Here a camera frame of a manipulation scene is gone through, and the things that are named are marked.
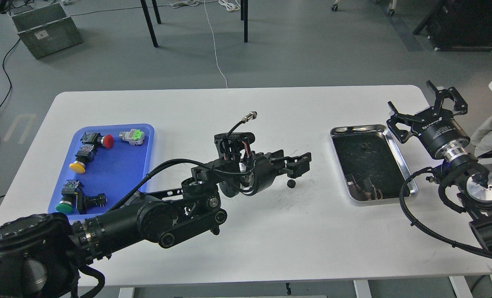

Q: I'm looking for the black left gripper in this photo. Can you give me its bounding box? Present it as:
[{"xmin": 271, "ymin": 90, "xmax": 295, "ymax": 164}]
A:
[{"xmin": 244, "ymin": 150, "xmax": 311, "ymax": 196}]

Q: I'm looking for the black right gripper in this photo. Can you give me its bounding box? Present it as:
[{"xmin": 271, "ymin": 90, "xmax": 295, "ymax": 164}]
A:
[{"xmin": 386, "ymin": 80, "xmax": 472, "ymax": 161}]

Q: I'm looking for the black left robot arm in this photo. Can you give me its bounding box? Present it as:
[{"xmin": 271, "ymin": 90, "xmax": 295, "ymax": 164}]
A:
[{"xmin": 0, "ymin": 111, "xmax": 311, "ymax": 298}]

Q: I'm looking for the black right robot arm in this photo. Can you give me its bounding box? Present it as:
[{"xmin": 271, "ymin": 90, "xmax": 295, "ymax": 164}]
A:
[{"xmin": 386, "ymin": 81, "xmax": 492, "ymax": 259}]

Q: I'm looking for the silver metal tray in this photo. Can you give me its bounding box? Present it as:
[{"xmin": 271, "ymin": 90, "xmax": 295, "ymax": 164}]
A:
[{"xmin": 330, "ymin": 124, "xmax": 411, "ymax": 206}]

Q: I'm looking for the blue plastic tray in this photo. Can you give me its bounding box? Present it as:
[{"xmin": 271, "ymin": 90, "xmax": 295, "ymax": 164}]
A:
[{"xmin": 48, "ymin": 124, "xmax": 154, "ymax": 221}]

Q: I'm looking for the black equipment case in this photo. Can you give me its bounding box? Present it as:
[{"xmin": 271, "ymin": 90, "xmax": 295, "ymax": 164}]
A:
[{"xmin": 413, "ymin": 0, "xmax": 492, "ymax": 51}]

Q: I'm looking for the grey green connector part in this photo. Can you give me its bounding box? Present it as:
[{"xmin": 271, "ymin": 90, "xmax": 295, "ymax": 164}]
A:
[{"xmin": 119, "ymin": 129, "xmax": 145, "ymax": 146}]

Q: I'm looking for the black table leg right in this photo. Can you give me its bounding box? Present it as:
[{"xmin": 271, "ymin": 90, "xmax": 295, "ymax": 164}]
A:
[{"xmin": 240, "ymin": 0, "xmax": 248, "ymax": 43}]

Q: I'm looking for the black table leg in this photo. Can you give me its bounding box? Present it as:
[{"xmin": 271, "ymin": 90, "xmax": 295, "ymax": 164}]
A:
[
  {"xmin": 151, "ymin": 0, "xmax": 162, "ymax": 24},
  {"xmin": 240, "ymin": 0, "xmax": 248, "ymax": 43},
  {"xmin": 140, "ymin": 0, "xmax": 159, "ymax": 48}
]

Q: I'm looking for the black table leg rear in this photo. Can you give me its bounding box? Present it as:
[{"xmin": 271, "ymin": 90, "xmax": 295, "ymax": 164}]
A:
[{"xmin": 151, "ymin": 0, "xmax": 162, "ymax": 24}]

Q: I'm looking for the black table leg front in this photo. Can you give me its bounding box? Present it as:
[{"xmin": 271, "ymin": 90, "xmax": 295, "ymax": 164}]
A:
[{"xmin": 140, "ymin": 0, "xmax": 159, "ymax": 48}]

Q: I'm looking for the grey storage crate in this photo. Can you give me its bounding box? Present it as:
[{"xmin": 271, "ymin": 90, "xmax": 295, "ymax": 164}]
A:
[{"xmin": 11, "ymin": 3, "xmax": 83, "ymax": 59}]

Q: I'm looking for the white floor cable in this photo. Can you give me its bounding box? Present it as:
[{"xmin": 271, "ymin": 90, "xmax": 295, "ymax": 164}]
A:
[{"xmin": 203, "ymin": 0, "xmax": 229, "ymax": 89}]

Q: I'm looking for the red push button switch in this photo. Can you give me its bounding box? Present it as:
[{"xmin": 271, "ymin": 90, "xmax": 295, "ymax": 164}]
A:
[{"xmin": 80, "ymin": 132, "xmax": 115, "ymax": 149}]

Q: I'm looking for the yellow push button switch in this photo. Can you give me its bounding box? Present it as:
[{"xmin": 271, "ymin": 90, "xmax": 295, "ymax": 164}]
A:
[{"xmin": 69, "ymin": 144, "xmax": 97, "ymax": 174}]

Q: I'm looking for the black switch block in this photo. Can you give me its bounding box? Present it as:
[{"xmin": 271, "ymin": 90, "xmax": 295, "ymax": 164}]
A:
[{"xmin": 76, "ymin": 192, "xmax": 107, "ymax": 214}]

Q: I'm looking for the green push button switch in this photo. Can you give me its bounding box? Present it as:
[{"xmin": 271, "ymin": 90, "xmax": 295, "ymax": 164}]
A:
[{"xmin": 55, "ymin": 180, "xmax": 82, "ymax": 215}]

